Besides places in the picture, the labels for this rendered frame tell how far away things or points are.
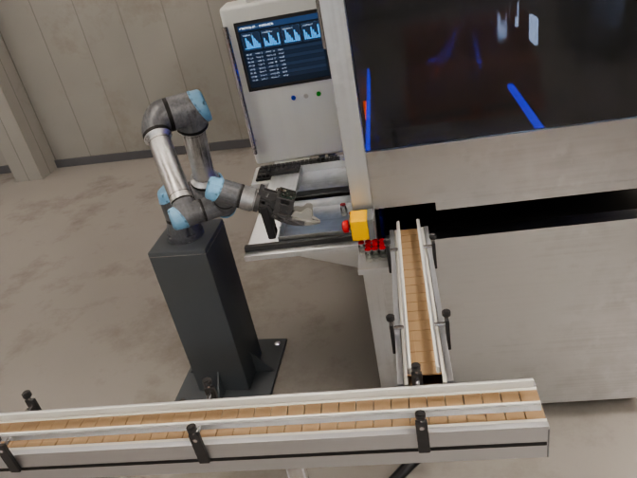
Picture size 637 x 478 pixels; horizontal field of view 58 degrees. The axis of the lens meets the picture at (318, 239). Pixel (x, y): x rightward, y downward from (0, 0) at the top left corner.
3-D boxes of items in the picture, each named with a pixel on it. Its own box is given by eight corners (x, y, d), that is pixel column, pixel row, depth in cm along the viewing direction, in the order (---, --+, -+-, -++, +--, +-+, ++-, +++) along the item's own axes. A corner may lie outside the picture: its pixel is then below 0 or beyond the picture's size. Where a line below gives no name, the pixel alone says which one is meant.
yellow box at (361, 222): (375, 228, 185) (373, 208, 182) (375, 239, 179) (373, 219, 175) (352, 229, 186) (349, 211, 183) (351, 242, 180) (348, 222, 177)
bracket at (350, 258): (364, 263, 210) (359, 232, 204) (364, 267, 208) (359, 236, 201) (274, 271, 216) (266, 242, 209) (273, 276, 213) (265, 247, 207)
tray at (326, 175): (379, 162, 247) (378, 155, 245) (380, 190, 225) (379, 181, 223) (302, 172, 252) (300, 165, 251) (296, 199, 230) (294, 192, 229)
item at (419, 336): (387, 253, 192) (382, 212, 184) (434, 248, 190) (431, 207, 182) (394, 413, 134) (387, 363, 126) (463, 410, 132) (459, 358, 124)
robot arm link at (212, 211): (200, 205, 192) (198, 193, 182) (232, 194, 195) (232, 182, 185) (208, 226, 191) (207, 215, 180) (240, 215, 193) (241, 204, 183)
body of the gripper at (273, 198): (296, 202, 174) (257, 192, 173) (288, 226, 179) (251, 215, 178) (298, 191, 181) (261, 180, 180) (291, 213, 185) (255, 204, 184)
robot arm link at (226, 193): (211, 180, 184) (210, 170, 175) (245, 190, 184) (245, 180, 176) (204, 203, 181) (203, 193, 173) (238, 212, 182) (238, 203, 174)
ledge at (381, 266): (401, 248, 190) (400, 244, 189) (403, 270, 179) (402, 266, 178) (359, 252, 192) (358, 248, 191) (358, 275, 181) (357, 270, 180)
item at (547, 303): (526, 179, 396) (527, 49, 352) (648, 413, 221) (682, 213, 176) (380, 196, 412) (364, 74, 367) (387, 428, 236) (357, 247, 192)
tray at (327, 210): (376, 200, 218) (375, 192, 216) (376, 235, 196) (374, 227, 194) (289, 210, 224) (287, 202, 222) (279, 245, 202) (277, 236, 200)
